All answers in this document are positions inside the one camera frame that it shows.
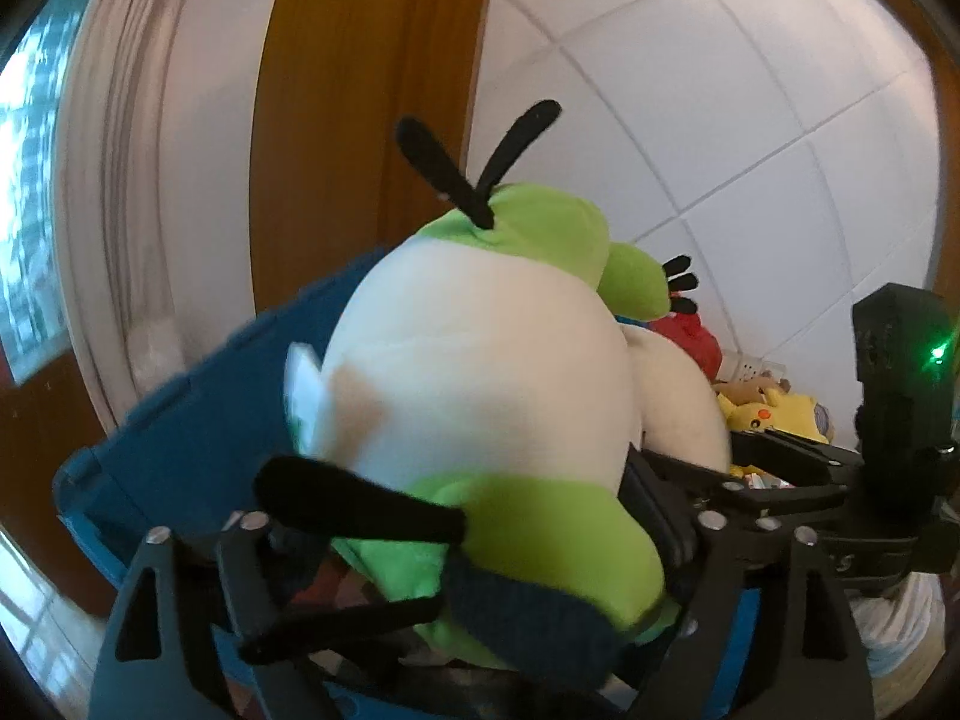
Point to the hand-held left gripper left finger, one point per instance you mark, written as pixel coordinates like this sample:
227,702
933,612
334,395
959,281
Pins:
247,577

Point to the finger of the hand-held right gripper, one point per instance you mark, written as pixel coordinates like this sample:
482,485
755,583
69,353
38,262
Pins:
802,457
787,501

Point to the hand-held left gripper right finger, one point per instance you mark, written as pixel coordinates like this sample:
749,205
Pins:
667,532

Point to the blue plastic crate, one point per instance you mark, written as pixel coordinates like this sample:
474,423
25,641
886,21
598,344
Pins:
187,427

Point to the green frog plush toy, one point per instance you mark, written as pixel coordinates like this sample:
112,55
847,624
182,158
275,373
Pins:
487,360

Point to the yellow mouse plush toy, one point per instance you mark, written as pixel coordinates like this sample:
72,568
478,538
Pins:
780,412

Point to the red plastic carry case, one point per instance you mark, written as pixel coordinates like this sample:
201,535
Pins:
694,341

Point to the white curtain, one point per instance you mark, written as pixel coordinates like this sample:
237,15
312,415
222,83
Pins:
150,165

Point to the window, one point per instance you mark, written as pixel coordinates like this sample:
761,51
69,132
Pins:
34,202

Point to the white wall socket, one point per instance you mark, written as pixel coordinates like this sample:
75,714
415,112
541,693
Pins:
757,367

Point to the wooden door frame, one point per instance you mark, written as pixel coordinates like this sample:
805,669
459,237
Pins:
360,105

